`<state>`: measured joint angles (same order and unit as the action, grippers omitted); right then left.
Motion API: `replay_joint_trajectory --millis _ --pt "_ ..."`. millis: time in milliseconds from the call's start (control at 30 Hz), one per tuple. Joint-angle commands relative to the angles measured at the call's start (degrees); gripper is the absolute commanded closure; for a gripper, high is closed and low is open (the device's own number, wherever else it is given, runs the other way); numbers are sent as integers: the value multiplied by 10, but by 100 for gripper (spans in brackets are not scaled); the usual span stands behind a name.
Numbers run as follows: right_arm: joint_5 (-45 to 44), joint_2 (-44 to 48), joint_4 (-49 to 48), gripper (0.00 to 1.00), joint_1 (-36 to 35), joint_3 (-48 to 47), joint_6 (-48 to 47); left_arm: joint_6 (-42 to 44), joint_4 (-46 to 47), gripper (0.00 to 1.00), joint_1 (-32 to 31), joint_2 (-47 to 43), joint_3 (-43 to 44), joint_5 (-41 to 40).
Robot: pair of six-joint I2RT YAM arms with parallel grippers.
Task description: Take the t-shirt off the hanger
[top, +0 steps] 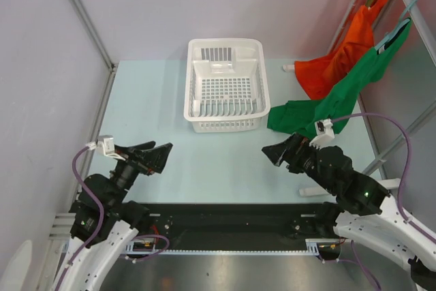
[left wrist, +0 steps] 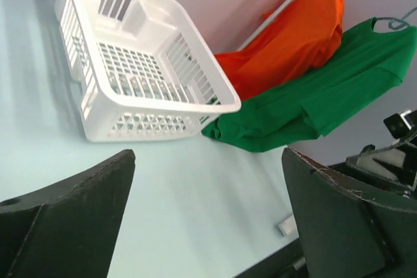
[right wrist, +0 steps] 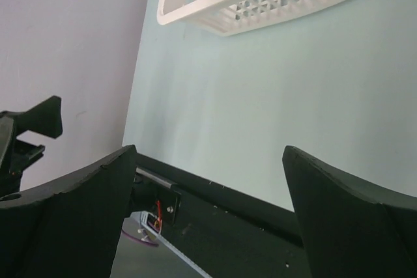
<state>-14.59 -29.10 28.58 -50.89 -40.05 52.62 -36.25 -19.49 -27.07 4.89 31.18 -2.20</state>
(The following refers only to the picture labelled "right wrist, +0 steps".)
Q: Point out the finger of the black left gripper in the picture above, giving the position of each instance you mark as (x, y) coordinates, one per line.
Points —
(44, 118)

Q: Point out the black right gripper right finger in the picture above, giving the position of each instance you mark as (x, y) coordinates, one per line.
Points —
(349, 226)

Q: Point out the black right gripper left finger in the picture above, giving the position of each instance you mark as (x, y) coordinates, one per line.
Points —
(70, 226)

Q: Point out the black table front rail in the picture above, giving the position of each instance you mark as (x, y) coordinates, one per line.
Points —
(218, 231)

